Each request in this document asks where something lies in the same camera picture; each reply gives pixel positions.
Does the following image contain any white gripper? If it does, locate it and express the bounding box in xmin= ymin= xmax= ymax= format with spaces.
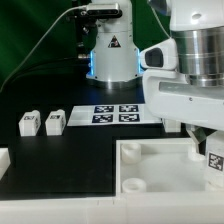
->
xmin=140 ymin=38 xmax=224 ymax=154

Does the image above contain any white square tabletop part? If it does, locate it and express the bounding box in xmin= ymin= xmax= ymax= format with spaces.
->
xmin=116 ymin=138 xmax=224 ymax=195

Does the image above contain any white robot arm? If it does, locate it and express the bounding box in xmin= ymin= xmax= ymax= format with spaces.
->
xmin=87 ymin=0 xmax=224 ymax=144

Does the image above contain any white sheet with tag markers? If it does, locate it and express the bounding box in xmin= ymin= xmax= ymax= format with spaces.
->
xmin=68 ymin=104 xmax=161 ymax=126

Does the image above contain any white left obstacle block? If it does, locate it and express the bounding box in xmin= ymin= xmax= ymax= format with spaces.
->
xmin=0 ymin=148 xmax=11 ymax=180

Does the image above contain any white front fence rail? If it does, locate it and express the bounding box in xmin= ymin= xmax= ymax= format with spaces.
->
xmin=0 ymin=192 xmax=224 ymax=224

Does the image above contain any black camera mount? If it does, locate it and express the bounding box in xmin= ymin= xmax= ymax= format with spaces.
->
xmin=66 ymin=0 xmax=123 ymax=60

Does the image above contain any grey camera cable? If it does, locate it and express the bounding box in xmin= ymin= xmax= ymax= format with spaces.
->
xmin=0 ymin=5 xmax=88 ymax=93

